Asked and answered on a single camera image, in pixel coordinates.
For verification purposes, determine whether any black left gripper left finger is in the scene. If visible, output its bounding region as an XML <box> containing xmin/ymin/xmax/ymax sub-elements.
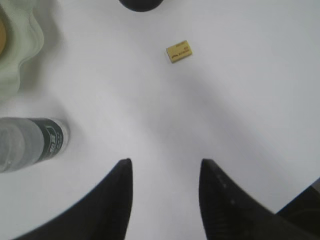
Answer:
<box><xmin>19</xmin><ymin>158</ymin><xmax>133</xmax><ymax>240</ymax></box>

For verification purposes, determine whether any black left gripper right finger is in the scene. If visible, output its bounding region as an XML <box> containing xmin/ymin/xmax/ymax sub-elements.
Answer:
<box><xmin>198</xmin><ymin>159</ymin><xmax>319</xmax><ymax>240</ymax></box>

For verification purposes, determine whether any clear water bottle green label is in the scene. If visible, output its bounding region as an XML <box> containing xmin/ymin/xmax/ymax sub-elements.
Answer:
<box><xmin>0</xmin><ymin>117</ymin><xmax>70</xmax><ymax>173</ymax></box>

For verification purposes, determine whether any yellow eraser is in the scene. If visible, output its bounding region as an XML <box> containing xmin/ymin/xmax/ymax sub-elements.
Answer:
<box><xmin>166</xmin><ymin>40</ymin><xmax>193</xmax><ymax>64</ymax></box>

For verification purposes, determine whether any pale green wavy plate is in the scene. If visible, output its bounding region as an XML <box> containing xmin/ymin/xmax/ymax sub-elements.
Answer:
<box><xmin>0</xmin><ymin>0</ymin><xmax>44</xmax><ymax>102</ymax></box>

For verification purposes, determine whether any black mesh pen holder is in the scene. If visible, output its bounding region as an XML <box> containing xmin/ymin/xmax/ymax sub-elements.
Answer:
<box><xmin>119</xmin><ymin>0</ymin><xmax>163</xmax><ymax>12</ymax></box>

